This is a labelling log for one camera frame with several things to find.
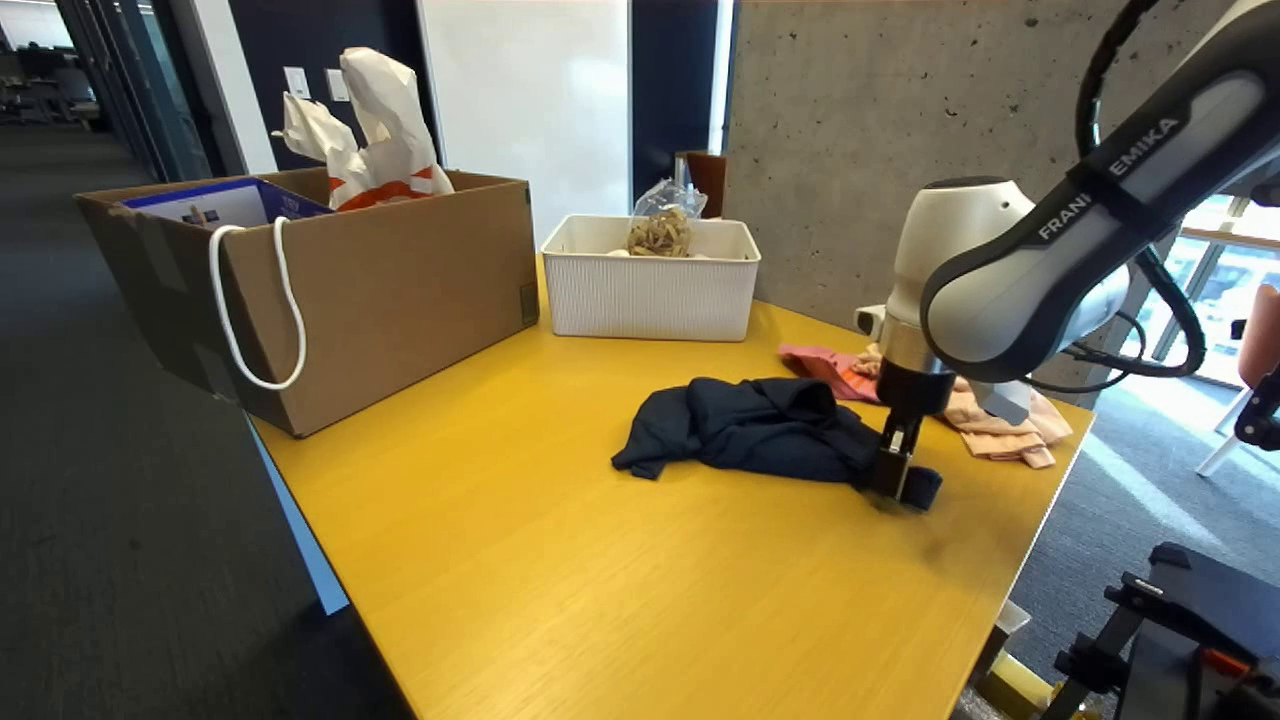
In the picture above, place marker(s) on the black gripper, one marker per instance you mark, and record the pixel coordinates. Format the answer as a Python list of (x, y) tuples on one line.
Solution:
[(917, 387)]

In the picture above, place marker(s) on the dark blue t-shirt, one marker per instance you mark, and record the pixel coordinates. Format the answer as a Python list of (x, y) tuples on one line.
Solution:
[(762, 426)]

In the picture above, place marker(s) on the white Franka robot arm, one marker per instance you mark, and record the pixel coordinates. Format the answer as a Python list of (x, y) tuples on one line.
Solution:
[(1065, 265)]

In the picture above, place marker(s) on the light peach cloth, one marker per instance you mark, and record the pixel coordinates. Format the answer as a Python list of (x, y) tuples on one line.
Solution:
[(1001, 426)]

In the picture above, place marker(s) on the pink cloth with orange print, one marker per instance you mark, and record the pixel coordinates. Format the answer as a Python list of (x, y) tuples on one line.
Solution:
[(827, 367)]

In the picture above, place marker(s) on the white plastic bin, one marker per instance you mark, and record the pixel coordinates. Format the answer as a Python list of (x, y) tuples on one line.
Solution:
[(654, 300)]

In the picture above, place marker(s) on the brown crumpled item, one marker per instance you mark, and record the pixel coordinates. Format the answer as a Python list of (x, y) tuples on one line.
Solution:
[(662, 234)]

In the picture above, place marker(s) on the clear plastic bag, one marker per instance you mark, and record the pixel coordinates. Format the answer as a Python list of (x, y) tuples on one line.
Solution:
[(670, 192)]

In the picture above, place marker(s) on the brown cardboard box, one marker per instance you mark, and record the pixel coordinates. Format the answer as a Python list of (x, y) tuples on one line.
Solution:
[(387, 293)]

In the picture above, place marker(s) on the white paper bag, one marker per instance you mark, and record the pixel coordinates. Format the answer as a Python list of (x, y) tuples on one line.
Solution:
[(387, 132)]

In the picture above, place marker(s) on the blue white flat pack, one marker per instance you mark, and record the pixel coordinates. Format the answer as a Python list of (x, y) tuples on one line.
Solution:
[(221, 200)]

